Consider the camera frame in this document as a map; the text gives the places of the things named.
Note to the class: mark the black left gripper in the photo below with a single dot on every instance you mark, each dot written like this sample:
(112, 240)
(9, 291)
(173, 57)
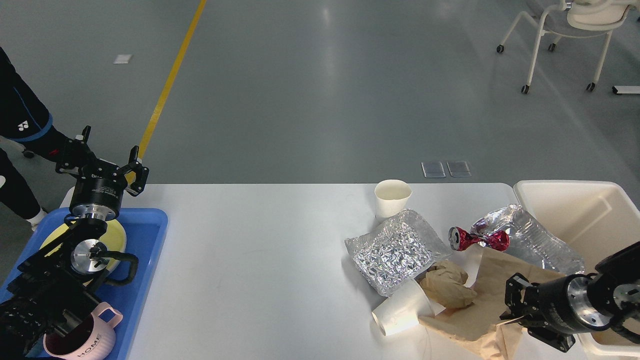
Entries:
(97, 195)

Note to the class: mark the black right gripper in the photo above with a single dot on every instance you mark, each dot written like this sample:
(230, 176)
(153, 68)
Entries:
(555, 310)

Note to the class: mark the brown paper sheet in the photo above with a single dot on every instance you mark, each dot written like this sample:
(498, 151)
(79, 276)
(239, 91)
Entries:
(477, 328)

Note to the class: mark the yellow plastic plate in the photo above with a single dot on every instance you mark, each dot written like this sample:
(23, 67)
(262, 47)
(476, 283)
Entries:
(115, 235)

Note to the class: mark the silver foil bag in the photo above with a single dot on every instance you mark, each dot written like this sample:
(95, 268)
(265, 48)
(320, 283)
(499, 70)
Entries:
(530, 241)
(400, 248)

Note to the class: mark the pink HOME mug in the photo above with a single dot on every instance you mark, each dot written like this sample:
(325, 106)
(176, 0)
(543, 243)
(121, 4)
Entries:
(93, 339)

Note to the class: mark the white paper cup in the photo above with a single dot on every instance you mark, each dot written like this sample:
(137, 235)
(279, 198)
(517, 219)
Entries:
(391, 197)
(402, 310)

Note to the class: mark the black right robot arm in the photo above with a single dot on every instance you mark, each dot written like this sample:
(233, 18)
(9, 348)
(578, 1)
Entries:
(617, 277)

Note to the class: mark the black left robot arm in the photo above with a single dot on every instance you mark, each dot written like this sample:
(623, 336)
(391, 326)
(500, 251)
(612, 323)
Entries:
(56, 286)

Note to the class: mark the blue plastic tray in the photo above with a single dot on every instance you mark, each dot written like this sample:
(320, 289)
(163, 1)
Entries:
(145, 230)

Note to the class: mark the pink white plate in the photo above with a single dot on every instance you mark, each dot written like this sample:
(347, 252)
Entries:
(117, 246)

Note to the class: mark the crumpled brown paper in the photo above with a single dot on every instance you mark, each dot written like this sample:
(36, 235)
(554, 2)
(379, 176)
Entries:
(445, 283)

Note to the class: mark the person in black jacket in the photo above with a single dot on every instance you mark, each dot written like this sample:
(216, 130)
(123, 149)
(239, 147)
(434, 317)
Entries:
(24, 119)

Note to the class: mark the crushed red soda can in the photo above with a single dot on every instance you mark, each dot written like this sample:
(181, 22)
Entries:
(460, 240)

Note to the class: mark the beige plastic bin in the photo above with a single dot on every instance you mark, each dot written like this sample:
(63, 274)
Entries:
(595, 218)

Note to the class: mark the white floor marker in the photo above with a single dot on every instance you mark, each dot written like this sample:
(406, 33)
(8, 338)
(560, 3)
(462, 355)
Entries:
(122, 59)

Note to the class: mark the lying white paper cup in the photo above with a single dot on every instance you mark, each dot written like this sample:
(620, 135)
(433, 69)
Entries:
(402, 310)

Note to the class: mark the clear floor plate right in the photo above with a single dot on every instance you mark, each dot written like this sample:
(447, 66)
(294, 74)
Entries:
(459, 169)

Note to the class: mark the clear floor plate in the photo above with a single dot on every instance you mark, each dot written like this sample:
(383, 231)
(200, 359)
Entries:
(433, 170)
(459, 169)

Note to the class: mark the clear floor plate left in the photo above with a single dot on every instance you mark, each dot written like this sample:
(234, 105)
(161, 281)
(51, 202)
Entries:
(433, 170)

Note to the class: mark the white office chair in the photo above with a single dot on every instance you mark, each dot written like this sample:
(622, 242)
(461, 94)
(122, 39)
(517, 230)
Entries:
(579, 19)

